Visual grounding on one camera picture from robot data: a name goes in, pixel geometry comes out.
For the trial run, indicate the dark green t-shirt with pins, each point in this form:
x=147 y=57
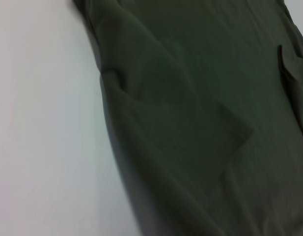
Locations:
x=190 y=110

